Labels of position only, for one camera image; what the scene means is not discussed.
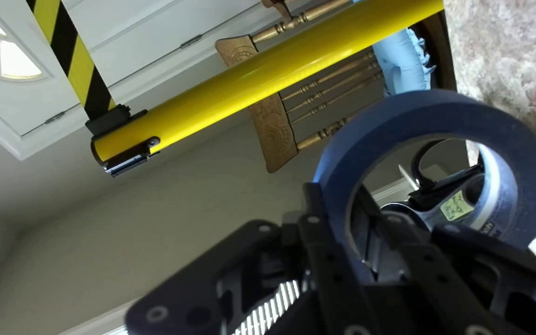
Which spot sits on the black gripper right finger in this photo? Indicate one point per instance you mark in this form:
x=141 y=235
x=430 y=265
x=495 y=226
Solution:
x=422 y=280

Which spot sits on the blue seal tape roll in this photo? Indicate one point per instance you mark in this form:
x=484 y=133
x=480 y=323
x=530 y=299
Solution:
x=404 y=115

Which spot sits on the wooden spindle chair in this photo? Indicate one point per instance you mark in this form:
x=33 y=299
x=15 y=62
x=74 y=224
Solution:
x=273 y=131

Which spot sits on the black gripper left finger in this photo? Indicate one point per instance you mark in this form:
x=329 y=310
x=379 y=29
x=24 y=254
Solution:
x=325 y=273

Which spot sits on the light blue ruffled cushion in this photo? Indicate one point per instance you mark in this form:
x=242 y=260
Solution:
x=400 y=62

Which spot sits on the black yellow striped belt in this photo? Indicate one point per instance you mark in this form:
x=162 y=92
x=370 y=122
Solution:
x=74 y=62

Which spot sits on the white panel door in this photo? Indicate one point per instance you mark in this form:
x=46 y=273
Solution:
x=143 y=38

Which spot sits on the yellow stanchion post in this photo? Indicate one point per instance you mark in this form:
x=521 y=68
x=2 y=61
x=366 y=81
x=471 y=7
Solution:
x=249 y=75

